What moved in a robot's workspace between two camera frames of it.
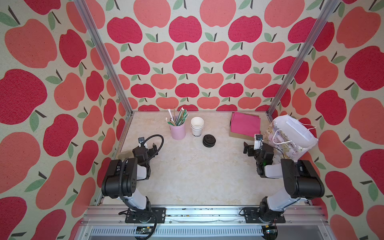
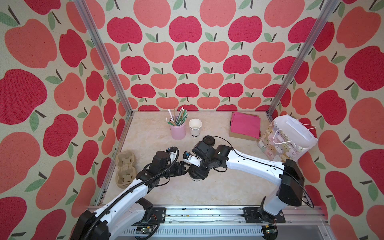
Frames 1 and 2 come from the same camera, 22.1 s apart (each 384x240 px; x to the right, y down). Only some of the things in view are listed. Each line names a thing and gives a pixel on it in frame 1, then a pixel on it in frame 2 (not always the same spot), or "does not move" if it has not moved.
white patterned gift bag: (289, 138) does not move
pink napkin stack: (245, 124) does not move
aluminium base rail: (109, 223) does not move
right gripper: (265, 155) -> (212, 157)
